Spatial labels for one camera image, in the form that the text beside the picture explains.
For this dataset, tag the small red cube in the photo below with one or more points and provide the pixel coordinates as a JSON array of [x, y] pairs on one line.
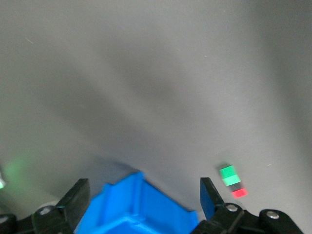
[[240, 193]]

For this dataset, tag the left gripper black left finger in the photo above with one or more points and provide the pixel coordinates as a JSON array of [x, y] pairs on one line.
[[70, 207]]

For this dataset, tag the blue plastic bin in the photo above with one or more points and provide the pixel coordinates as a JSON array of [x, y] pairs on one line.
[[136, 209]]

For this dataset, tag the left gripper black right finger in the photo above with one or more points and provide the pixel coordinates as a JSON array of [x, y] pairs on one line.
[[214, 202]]

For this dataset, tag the small green cube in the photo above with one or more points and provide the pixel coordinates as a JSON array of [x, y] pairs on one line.
[[229, 176]]

